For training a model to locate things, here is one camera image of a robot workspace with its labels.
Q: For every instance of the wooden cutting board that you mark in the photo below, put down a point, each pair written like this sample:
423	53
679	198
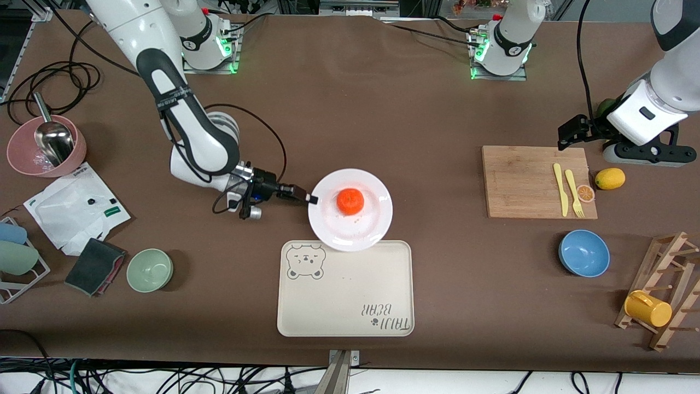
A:
519	186

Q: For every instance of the dark green lime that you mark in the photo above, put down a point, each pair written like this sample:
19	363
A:
606	106

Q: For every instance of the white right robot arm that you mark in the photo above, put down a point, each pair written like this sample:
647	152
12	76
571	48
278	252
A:
136	33

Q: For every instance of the white plastic bag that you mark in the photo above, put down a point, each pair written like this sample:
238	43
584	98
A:
65	210

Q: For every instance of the pale green cup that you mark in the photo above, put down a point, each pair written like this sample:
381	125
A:
16	258

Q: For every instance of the cream bear print tray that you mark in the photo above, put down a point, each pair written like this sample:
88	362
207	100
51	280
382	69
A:
344	295

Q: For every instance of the yellow cup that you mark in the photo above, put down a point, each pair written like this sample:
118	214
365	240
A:
648	309

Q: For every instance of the wooden cup rack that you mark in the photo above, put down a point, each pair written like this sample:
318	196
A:
686	306

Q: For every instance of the aluminium frame profile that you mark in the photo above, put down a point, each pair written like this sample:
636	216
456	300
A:
355	6

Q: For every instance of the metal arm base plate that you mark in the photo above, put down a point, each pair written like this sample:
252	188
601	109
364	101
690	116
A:
208	70
500	77

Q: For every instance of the light blue cup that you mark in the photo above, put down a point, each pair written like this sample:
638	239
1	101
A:
12	233

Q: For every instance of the pale green bowl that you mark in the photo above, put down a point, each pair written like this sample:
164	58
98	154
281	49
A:
149	270

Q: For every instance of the yellow plastic knife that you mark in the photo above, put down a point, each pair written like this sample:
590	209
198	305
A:
561	191

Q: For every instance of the white round plate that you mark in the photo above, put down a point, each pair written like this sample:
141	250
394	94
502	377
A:
350	232

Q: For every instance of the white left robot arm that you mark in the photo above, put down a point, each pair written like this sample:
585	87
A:
511	33

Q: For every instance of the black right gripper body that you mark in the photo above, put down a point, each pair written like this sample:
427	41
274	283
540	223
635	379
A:
266	183

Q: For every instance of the metal scoop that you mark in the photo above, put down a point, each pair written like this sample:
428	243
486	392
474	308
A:
54	139

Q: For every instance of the pink bowl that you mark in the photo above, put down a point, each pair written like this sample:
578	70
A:
22	150

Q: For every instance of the orange slice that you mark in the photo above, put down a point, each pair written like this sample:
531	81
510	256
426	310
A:
585	193

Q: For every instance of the blue bowl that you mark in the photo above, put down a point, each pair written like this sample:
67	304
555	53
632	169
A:
584	253

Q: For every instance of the orange fruit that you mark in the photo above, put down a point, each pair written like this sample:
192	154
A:
350	201

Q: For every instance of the dark grey cloth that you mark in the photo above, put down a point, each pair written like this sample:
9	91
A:
93	267

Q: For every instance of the metal table edge bracket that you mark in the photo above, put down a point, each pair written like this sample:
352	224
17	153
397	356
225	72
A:
339	377

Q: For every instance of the yellow lemon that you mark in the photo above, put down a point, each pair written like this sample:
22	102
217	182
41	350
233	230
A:
610	179

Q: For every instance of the yellow plastic fork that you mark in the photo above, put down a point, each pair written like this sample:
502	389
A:
572	189

